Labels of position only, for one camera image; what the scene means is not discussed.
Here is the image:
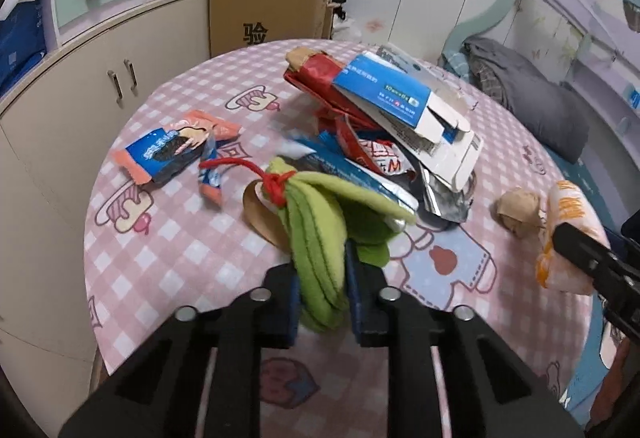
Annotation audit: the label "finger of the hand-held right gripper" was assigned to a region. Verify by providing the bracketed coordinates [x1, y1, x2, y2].
[552, 222, 640, 344]

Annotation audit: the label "crumpled brown paper ball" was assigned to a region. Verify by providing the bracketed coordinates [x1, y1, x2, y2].
[496, 188, 543, 239]

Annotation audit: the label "cream cabinet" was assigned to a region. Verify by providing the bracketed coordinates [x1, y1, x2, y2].
[0, 0, 212, 369]

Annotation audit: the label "grey blanket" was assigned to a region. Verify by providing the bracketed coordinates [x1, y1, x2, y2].
[462, 38, 592, 165]

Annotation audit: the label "red white wrapper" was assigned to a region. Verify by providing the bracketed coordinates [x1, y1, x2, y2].
[340, 118, 417, 177]

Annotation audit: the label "orange white snack bag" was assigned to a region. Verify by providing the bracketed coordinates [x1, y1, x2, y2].
[536, 180, 612, 295]

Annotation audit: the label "blue white snack packet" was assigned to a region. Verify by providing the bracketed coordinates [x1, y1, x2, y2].
[332, 52, 473, 143]

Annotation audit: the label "mint green bed frame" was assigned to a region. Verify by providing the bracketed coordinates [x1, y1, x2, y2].
[440, 0, 640, 68]

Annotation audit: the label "brown paper ring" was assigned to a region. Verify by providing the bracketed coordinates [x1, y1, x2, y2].
[242, 183, 293, 249]

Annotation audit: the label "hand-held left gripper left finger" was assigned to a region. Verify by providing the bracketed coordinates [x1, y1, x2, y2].
[59, 263, 301, 438]

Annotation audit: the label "red snack bag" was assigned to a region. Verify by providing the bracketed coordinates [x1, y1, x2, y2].
[283, 48, 391, 133]

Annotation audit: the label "brown cardboard box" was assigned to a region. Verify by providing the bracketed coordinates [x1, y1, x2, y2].
[209, 0, 333, 59]

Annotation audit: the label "small blue orange wrapper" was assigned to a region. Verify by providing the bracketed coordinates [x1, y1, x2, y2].
[197, 133, 226, 207]

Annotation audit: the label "blue cookie wrapper pink ends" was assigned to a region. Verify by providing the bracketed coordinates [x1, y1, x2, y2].
[111, 110, 243, 189]

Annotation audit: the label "silver foil wrapper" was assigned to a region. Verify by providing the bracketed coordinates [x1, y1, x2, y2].
[410, 165, 476, 231]

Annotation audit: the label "blue storage box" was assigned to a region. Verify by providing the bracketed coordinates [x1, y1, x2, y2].
[0, 0, 49, 96]

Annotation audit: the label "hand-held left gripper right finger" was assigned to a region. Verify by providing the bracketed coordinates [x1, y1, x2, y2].
[345, 243, 586, 438]

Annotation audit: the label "metal cabinet handle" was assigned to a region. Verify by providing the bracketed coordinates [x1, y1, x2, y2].
[123, 58, 139, 94]
[107, 69, 124, 106]

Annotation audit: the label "flat white cardboard package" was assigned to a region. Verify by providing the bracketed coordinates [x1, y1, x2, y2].
[377, 45, 483, 193]

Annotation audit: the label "green felt cloth red cord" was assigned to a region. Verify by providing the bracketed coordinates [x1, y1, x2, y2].
[199, 157, 418, 334]

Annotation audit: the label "blue white plastic packet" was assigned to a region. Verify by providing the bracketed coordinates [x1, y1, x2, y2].
[280, 132, 420, 226]

